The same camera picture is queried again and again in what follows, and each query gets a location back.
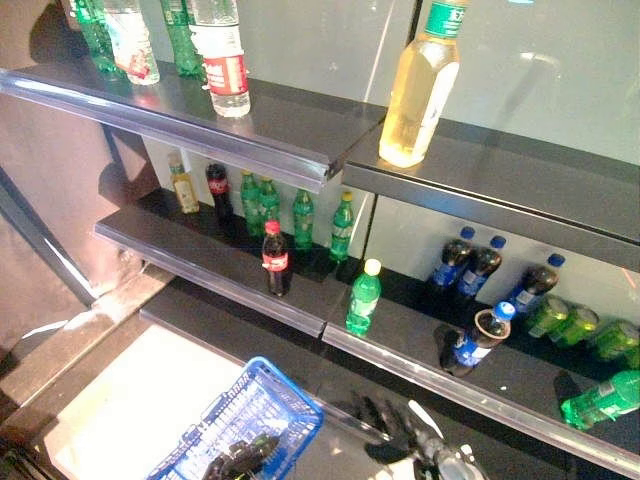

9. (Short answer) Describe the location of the dark shelf board grey rail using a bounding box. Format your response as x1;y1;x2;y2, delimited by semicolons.
321;267;640;479
341;115;640;275

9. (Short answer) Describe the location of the dark bottom shelf board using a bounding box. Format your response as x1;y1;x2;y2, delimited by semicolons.
138;277;611;480

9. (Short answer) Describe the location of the small yellow tea bottle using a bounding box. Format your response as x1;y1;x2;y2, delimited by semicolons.
166;152;201;216

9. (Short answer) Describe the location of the green soda bottle yellow cap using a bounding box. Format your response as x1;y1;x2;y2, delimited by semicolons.
328;191;356;263
344;257;383;337

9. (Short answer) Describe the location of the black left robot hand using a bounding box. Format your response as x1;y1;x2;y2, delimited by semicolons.
201;432;282;480

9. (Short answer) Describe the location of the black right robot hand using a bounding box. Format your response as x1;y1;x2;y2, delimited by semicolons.
348;389;425;465

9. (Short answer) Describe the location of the dark shelf board blue rail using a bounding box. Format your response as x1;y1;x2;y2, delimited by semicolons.
93;187;354;340
0;58;387;195

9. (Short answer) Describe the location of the blue plastic shopping basket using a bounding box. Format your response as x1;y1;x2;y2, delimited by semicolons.
144;355;326;480

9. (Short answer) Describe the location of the clear water bottle red label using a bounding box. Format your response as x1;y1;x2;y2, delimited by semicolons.
188;0;252;119
102;0;162;87

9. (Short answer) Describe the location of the cola bottle red label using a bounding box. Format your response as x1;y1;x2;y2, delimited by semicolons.
204;162;236;227
261;219;293;298

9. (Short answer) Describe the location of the large yellow tea bottle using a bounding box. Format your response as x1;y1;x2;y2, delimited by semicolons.
377;0;470;169

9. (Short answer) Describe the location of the black shelf upright post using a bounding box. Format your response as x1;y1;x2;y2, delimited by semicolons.
0;162;99;309

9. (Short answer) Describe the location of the cola bottle blue label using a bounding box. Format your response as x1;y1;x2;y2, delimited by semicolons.
428;225;477;297
455;234;508;302
503;252;567;317
438;300;517;378

